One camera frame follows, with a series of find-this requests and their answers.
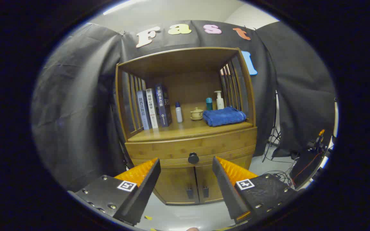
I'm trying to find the wooden countertop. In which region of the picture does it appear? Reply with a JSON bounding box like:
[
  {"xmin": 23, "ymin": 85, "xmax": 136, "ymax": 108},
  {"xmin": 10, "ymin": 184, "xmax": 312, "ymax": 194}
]
[{"xmin": 128, "ymin": 103, "xmax": 254, "ymax": 142}]

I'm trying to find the light blue book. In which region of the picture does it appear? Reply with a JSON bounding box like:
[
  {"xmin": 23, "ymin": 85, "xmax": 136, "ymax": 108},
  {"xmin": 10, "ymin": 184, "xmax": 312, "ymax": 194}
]
[{"xmin": 137, "ymin": 90, "xmax": 152, "ymax": 130}]

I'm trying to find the dark blue book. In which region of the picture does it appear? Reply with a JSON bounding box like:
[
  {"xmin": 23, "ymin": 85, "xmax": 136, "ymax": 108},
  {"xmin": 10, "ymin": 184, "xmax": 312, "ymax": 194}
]
[{"xmin": 154, "ymin": 84, "xmax": 173, "ymax": 127}]

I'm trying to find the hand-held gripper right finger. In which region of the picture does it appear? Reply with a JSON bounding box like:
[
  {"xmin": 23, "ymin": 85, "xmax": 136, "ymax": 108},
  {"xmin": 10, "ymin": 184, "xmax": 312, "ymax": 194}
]
[{"xmin": 212, "ymin": 156, "xmax": 303, "ymax": 225}]

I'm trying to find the folded blue towel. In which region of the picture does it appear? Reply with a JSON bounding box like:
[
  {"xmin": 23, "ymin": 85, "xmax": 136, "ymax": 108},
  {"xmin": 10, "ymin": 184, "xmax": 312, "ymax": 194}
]
[{"xmin": 202, "ymin": 107, "xmax": 247, "ymax": 127}]

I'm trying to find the wooden cabinet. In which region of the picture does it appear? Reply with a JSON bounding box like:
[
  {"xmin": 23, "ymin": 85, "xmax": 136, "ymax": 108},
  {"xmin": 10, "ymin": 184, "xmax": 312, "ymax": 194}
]
[{"xmin": 115, "ymin": 47, "xmax": 258, "ymax": 206}]

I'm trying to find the wooden drawer with black knob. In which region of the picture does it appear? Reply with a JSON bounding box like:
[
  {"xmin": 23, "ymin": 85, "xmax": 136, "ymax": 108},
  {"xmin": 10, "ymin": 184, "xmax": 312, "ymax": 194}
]
[{"xmin": 126, "ymin": 127, "xmax": 258, "ymax": 168}]

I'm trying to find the wooden cabinet door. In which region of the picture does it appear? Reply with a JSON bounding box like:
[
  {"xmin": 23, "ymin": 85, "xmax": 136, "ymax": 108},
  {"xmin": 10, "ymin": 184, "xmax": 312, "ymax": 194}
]
[
  {"xmin": 154, "ymin": 166, "xmax": 200, "ymax": 205},
  {"xmin": 195, "ymin": 156, "xmax": 253, "ymax": 204}
]

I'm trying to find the white book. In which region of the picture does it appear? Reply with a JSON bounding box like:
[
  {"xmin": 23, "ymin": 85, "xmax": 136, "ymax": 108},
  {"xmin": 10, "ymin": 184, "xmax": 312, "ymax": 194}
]
[{"xmin": 145, "ymin": 88, "xmax": 159, "ymax": 129}]

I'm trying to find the beige lidded ceramic teacup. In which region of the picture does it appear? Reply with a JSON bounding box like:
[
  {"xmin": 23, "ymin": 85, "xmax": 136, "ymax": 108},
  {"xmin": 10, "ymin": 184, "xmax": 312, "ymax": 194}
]
[{"xmin": 190, "ymin": 107, "xmax": 204, "ymax": 121}]

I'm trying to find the black tripod stand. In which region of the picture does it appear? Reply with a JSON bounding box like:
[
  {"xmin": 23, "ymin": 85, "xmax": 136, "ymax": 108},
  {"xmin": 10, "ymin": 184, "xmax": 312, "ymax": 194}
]
[{"xmin": 262, "ymin": 91, "xmax": 282, "ymax": 162}]

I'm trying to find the black equipment with orange part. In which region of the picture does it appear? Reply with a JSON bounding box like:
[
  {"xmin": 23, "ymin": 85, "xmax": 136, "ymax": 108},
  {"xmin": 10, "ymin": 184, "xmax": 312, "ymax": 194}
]
[{"xmin": 293, "ymin": 128, "xmax": 333, "ymax": 190}]

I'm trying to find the white pump bottle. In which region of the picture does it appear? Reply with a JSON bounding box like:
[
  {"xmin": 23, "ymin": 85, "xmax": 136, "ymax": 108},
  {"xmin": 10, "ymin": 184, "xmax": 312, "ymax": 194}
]
[{"xmin": 214, "ymin": 90, "xmax": 225, "ymax": 110}]

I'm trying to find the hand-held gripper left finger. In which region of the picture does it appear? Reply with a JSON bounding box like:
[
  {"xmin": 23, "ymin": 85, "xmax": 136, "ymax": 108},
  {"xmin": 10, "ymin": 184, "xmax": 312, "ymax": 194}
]
[{"xmin": 67, "ymin": 157, "xmax": 162, "ymax": 226}]

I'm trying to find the tangle of cables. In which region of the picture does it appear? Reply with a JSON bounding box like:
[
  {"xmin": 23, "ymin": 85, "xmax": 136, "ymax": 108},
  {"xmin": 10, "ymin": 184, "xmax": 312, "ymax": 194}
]
[{"xmin": 262, "ymin": 160, "xmax": 296, "ymax": 188}]

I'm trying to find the black backdrop cloth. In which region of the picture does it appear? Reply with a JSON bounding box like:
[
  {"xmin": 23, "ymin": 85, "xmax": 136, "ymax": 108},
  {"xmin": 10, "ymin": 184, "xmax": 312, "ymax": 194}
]
[{"xmin": 31, "ymin": 20, "xmax": 337, "ymax": 193}]

